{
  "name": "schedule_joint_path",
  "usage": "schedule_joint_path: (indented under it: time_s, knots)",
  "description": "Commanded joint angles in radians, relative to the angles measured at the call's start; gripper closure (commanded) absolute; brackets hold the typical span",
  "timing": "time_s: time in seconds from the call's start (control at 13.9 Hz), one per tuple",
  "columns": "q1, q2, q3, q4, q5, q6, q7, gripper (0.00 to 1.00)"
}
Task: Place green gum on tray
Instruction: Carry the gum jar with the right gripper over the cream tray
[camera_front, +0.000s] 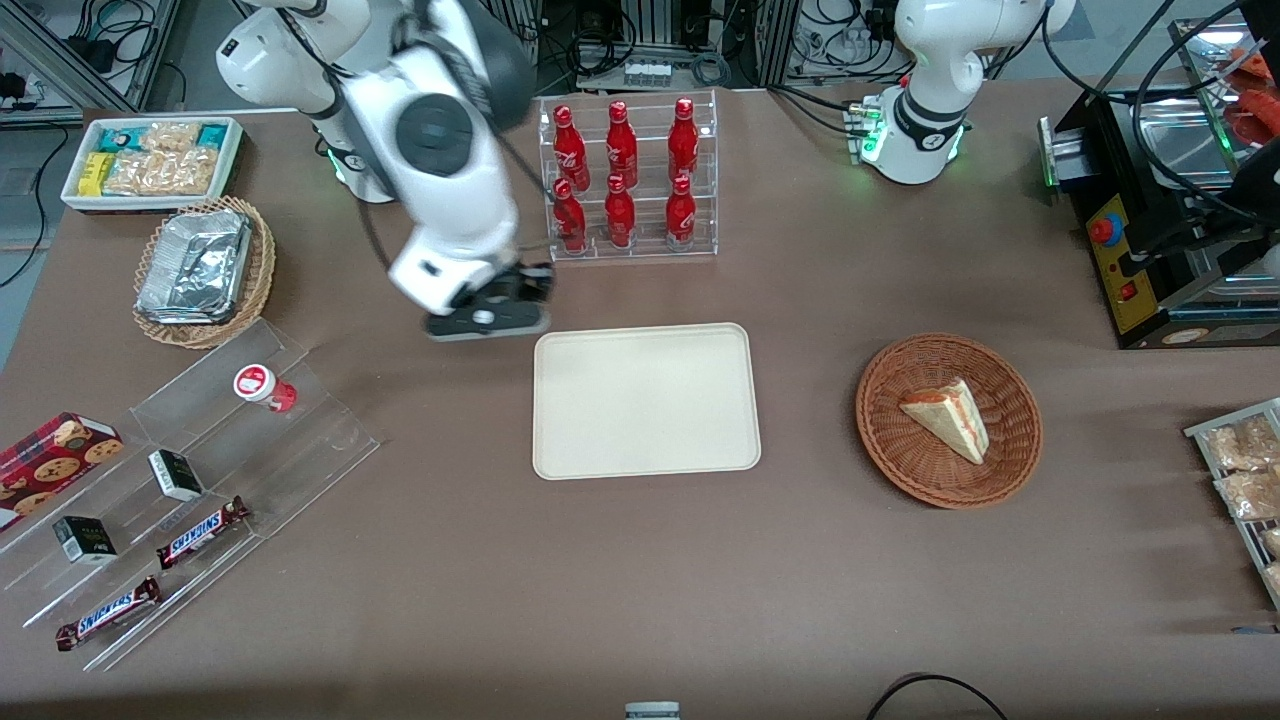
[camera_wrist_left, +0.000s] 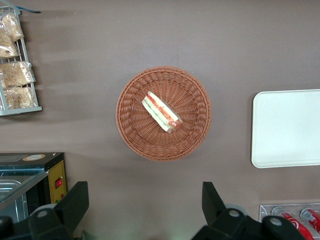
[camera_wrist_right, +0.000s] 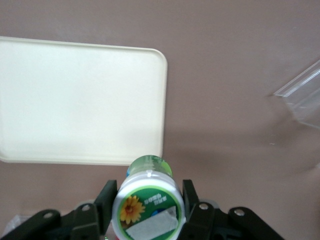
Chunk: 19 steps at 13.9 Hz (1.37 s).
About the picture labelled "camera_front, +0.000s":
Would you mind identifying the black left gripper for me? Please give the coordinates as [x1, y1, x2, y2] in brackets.
[1118, 148, 1280, 281]

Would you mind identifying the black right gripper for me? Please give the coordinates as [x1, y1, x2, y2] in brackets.
[455, 262, 557, 313]

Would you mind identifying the beige plastic tray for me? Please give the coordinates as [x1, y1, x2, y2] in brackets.
[532, 322, 763, 482]

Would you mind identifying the red gum bottle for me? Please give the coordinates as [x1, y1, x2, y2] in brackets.
[233, 364, 298, 414]

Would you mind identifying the black sealing machine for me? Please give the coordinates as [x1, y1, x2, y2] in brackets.
[1038, 15, 1280, 351]

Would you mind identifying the red cola bottle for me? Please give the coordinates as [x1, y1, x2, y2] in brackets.
[604, 174, 636, 248]
[606, 100, 639, 189]
[553, 178, 588, 253]
[668, 97, 700, 183]
[665, 175, 697, 251]
[553, 104, 591, 191]

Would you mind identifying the clear acrylic bottle rack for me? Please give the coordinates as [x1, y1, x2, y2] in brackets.
[536, 88, 719, 263]

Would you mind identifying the red food packet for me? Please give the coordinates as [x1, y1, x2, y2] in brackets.
[1222, 45, 1280, 151]

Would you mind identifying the light oval wicker basket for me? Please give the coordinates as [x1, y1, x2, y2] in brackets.
[133, 195, 277, 350]

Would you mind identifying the triangular wrapped sandwich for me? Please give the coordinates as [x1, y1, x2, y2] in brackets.
[898, 376, 991, 466]

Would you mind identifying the clear acrylic stepped display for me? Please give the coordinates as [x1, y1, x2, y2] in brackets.
[0, 318, 381, 673]

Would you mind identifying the white rectangular snack bin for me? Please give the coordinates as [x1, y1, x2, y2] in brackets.
[60, 116, 246, 215]

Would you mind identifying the silver foil container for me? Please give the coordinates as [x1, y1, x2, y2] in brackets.
[135, 208, 253, 326]

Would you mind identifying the brown round wicker basket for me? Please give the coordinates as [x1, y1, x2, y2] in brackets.
[855, 332, 1044, 511]

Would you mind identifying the large clear cracker bag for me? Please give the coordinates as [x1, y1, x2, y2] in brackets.
[103, 148, 219, 197]

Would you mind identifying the small clear cracker bag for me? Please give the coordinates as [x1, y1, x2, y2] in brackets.
[140, 120, 201, 154]

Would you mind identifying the small black box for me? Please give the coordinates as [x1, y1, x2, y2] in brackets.
[52, 515, 118, 566]
[148, 449, 205, 503]

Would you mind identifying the brown snickers bar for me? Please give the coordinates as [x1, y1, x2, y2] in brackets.
[155, 496, 251, 571]
[55, 576, 162, 652]

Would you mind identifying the red cookie box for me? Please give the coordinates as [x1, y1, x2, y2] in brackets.
[0, 412, 125, 533]

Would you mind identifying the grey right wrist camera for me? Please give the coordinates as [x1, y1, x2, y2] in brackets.
[425, 300, 551, 344]

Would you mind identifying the thick black hanging cable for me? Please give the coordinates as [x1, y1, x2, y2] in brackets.
[1130, 0, 1280, 216]

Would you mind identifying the grey wire tray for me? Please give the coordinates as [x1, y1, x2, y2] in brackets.
[1183, 397, 1280, 613]

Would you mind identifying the black looped cable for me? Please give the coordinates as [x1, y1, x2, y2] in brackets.
[865, 674, 1011, 720]

